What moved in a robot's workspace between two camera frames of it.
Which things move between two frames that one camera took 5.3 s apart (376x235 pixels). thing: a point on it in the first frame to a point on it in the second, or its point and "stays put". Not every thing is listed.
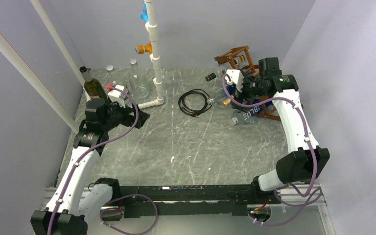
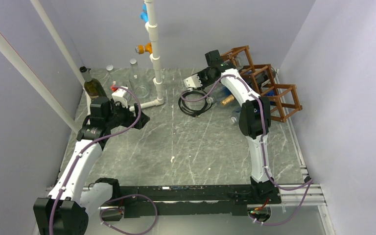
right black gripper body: (251, 88) to (205, 78)
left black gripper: (129, 119) stays put
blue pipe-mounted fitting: (144, 14) stays put
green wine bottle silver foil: (93, 88) stays put
